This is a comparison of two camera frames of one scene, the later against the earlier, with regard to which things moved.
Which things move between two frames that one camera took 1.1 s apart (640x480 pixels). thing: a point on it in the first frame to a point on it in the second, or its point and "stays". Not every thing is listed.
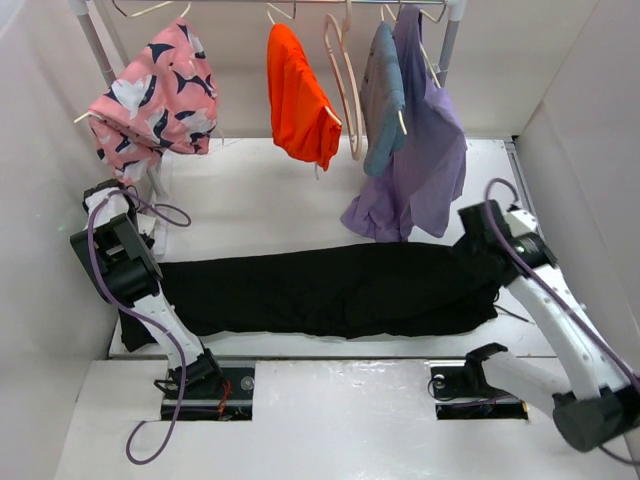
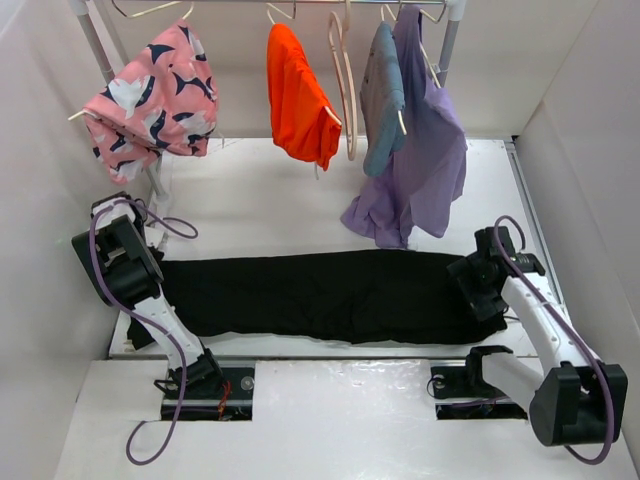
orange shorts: x=303 y=121 stays
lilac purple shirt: x=423 y=185 stays
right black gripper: x=462 y=249 to x=482 y=305
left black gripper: x=147 y=239 stays
